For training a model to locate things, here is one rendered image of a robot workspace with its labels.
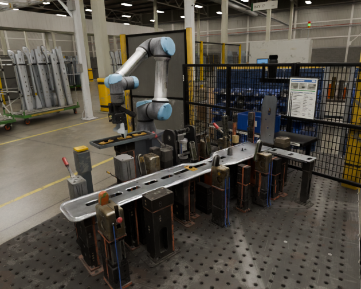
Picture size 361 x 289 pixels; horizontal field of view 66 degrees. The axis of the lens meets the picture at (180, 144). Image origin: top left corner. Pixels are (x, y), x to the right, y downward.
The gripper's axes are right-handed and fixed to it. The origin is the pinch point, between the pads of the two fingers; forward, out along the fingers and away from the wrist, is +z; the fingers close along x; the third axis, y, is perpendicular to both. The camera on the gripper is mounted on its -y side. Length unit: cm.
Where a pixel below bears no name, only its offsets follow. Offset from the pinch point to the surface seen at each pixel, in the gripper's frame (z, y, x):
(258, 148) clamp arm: 11, -65, 46
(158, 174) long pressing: 17.5, -5.7, 28.2
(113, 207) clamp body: 11, 31, 58
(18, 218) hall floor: 118, 59, -171
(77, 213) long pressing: 17, 42, 42
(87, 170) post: 14.0, 25.5, 6.1
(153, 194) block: 15, 11, 52
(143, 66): -33, -146, -246
